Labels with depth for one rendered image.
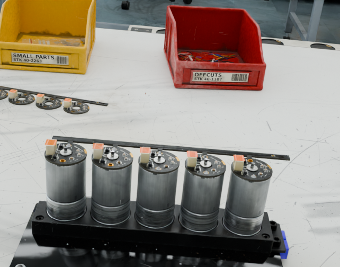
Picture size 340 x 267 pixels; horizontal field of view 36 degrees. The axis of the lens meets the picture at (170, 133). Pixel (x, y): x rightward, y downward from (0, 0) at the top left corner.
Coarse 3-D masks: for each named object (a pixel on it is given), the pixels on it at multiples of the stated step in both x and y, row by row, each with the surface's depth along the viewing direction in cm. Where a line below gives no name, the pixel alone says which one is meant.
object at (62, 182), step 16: (64, 160) 31; (48, 176) 31; (64, 176) 31; (80, 176) 32; (48, 192) 32; (64, 192) 32; (80, 192) 32; (48, 208) 33; (64, 208) 32; (80, 208) 33
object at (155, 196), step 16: (160, 160) 32; (144, 176) 31; (160, 176) 31; (176, 176) 32; (144, 192) 32; (160, 192) 31; (144, 208) 32; (160, 208) 32; (144, 224) 33; (160, 224) 33
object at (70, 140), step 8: (56, 136) 33; (104, 144) 33; (112, 144) 33; (120, 144) 33; (128, 144) 33; (136, 144) 33; (144, 144) 33; (152, 144) 33; (200, 152) 33; (208, 152) 33; (216, 152) 33; (224, 152) 33; (232, 152) 33; (240, 152) 33; (248, 152) 34; (288, 160) 33
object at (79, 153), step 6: (60, 144) 32; (66, 144) 33; (72, 144) 33; (60, 150) 32; (72, 150) 32; (78, 150) 32; (84, 150) 32; (48, 156) 31; (54, 156) 31; (60, 156) 31; (66, 156) 31; (72, 156) 31; (78, 156) 31; (84, 156) 31; (54, 162) 31; (60, 162) 31; (66, 162) 31; (72, 162) 31; (78, 162) 31
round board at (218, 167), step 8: (200, 160) 32; (208, 160) 32; (216, 160) 32; (192, 168) 31; (200, 168) 31; (208, 168) 31; (216, 168) 31; (224, 168) 32; (200, 176) 31; (208, 176) 31; (216, 176) 31
